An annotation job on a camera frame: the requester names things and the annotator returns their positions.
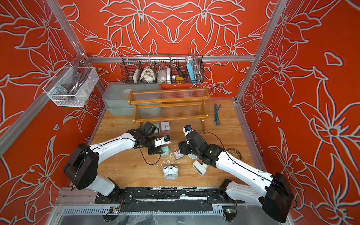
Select translucent plastic storage box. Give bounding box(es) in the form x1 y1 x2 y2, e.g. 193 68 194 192
102 82 160 116

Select white cloth bundle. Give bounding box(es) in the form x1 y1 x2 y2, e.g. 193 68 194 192
140 67 156 82

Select black handled screwdriver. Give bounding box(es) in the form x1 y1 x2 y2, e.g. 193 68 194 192
168 56 185 78

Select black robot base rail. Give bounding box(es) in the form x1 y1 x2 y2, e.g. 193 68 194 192
95 187 245 212

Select mint square alarm clock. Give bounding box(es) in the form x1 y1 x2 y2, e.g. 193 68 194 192
154 124 160 134

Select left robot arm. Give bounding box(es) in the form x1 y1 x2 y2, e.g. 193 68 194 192
64 122 171 200

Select white digital clock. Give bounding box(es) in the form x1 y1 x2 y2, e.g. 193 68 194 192
192 160 209 176

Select white square alarm clock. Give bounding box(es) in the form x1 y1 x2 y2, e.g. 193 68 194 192
160 121 170 131

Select wooden two-tier shelf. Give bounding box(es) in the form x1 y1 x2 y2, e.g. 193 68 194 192
128 88 210 131

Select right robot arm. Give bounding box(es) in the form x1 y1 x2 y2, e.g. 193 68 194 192
178 125 295 223

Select white twin-bell clock front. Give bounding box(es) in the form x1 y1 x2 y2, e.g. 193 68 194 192
163 165 179 180

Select white mesh wall basket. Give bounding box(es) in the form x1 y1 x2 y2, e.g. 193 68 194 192
43 62 99 107

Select green blue twist ties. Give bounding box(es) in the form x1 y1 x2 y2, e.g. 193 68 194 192
214 103 221 126

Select black wire wall basket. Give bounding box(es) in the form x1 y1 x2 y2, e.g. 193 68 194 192
121 54 205 85

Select grey hoses in basket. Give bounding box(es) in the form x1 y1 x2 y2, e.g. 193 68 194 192
60 54 90 96

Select light blue box in basket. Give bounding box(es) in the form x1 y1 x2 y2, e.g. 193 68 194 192
186 56 196 84

